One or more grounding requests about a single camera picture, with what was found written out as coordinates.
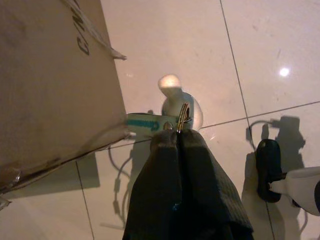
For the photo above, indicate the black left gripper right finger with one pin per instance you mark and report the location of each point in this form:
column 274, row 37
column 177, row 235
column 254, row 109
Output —
column 205, row 187

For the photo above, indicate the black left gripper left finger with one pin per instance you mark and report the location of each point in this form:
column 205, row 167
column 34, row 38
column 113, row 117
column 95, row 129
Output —
column 155, row 187

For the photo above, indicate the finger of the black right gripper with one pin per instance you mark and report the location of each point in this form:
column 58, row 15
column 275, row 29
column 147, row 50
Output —
column 267, row 160

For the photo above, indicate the keys with white tag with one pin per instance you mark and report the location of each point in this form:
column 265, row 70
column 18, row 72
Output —
column 143, row 124

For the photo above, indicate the brown cardboard box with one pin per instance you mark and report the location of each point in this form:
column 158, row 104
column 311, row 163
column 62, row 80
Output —
column 50, row 87

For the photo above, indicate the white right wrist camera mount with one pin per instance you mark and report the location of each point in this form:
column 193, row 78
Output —
column 305, row 185

